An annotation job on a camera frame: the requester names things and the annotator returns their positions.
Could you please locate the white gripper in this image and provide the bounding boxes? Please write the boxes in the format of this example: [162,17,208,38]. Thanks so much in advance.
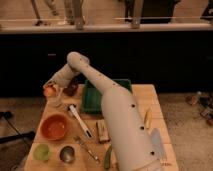
[43,63,79,88]

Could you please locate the red yellow apple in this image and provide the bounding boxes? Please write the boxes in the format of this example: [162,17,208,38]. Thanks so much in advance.
[44,86,56,97]

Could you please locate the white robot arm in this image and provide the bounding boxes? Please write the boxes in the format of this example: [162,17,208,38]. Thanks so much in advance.
[44,52,163,171]

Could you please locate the small metal cup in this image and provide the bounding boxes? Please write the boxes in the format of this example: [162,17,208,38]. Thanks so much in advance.
[59,146,75,164]

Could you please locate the green plastic cup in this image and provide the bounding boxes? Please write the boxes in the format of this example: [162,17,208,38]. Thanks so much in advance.
[33,144,50,162]

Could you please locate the green plastic tray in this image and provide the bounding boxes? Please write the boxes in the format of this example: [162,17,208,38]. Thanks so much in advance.
[80,78,133,115]

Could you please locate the orange bowl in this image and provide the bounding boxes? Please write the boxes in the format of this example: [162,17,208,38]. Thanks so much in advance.
[40,114,67,141]

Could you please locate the brown wooden block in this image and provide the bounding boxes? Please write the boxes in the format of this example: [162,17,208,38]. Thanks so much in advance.
[96,120,110,143]

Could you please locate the black tripod stand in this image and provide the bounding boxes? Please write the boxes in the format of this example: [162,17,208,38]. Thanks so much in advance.
[0,111,35,145]

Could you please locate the yellow banana piece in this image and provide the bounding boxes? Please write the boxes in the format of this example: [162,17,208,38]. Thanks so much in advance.
[144,109,152,129]

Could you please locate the green cucumber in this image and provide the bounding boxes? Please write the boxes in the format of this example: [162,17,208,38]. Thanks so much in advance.
[104,145,113,170]

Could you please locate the grey blue cloth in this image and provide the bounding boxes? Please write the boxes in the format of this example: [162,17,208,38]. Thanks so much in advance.
[150,128,166,159]

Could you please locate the white handled peeler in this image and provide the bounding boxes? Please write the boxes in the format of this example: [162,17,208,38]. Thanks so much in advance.
[69,105,92,138]

